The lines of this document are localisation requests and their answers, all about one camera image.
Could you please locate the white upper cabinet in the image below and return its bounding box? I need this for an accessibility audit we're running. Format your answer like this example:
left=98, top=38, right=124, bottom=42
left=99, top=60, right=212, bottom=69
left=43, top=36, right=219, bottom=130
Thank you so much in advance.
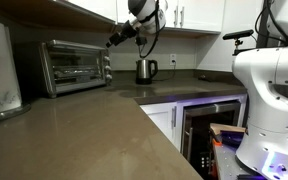
left=0, top=0, right=226, bottom=36

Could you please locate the glass oven door with handle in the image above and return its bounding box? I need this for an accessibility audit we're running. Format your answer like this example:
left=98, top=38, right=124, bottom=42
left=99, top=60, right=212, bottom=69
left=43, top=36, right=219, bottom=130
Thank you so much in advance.
left=46, top=44, right=107, bottom=95

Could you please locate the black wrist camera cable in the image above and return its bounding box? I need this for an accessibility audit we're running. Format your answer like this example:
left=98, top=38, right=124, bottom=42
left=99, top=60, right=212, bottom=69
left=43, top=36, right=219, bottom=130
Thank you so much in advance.
left=137, top=0, right=162, bottom=60

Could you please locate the silver toaster oven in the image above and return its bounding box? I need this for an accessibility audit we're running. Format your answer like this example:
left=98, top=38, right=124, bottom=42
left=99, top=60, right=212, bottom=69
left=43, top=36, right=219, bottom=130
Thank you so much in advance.
left=13, top=39, right=114, bottom=99

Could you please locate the silver upper cabinet handle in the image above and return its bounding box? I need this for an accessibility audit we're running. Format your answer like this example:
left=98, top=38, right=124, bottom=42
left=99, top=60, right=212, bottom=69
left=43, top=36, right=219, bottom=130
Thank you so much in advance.
left=173, top=5, right=179, bottom=28
left=180, top=6, right=185, bottom=29

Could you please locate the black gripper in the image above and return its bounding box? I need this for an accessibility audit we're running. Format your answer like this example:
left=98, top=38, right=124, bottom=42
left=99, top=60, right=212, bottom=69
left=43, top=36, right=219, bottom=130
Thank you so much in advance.
left=105, top=19, right=139, bottom=48

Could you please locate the black kettle cord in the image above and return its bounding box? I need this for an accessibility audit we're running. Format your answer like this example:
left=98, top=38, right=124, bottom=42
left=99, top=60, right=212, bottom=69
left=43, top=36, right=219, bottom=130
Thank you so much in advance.
left=152, top=59, right=178, bottom=83

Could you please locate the white lower cabinet door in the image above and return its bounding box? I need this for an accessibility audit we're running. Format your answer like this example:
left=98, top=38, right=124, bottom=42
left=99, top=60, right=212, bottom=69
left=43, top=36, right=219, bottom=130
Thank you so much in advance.
left=139, top=101, right=179, bottom=149

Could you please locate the silver cabinet handle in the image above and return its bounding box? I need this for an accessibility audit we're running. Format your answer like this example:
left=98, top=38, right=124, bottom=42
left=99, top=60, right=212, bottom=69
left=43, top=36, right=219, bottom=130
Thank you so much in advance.
left=171, top=106, right=178, bottom=129
left=180, top=6, right=185, bottom=29
left=173, top=5, right=179, bottom=28

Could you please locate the perforated robot mounting table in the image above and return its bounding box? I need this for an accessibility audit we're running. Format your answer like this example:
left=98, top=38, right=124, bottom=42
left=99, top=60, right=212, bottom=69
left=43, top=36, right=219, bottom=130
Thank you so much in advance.
left=212, top=141, right=263, bottom=180

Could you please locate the silver fridge handle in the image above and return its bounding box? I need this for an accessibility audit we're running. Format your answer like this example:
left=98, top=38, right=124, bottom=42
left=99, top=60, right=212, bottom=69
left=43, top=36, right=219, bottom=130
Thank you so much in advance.
left=184, top=126, right=194, bottom=162

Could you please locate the under-counter beverage fridge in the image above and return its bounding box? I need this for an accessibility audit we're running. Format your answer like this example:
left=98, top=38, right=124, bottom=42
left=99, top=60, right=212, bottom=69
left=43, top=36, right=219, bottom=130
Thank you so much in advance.
left=179, top=99, right=242, bottom=180

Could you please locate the silver lower cabinet handle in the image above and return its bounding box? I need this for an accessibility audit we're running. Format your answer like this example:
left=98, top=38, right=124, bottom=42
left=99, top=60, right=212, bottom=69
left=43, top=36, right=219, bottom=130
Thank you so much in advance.
left=171, top=106, right=178, bottom=129

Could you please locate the black cable on arm base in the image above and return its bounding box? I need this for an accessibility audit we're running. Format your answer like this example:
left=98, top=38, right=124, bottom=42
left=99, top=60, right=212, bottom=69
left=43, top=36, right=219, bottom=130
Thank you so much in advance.
left=253, top=0, right=288, bottom=46

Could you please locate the white wall outlet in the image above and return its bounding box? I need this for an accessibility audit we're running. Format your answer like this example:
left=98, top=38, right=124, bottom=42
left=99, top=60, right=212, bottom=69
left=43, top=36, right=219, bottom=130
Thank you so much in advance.
left=169, top=53, right=178, bottom=67

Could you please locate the orange black clamp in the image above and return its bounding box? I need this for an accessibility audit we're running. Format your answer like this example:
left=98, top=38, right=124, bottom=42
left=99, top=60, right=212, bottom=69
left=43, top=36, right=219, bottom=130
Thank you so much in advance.
left=210, top=128, right=224, bottom=147

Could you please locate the black camera on stand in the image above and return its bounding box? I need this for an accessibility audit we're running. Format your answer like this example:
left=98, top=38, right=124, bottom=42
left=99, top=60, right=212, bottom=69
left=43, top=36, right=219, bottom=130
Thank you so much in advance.
left=222, top=29, right=257, bottom=56

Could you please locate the stainless steel electric kettle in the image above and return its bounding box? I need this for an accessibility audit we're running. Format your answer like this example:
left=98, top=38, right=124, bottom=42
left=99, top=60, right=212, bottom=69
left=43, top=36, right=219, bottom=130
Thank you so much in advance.
left=135, top=58, right=159, bottom=85

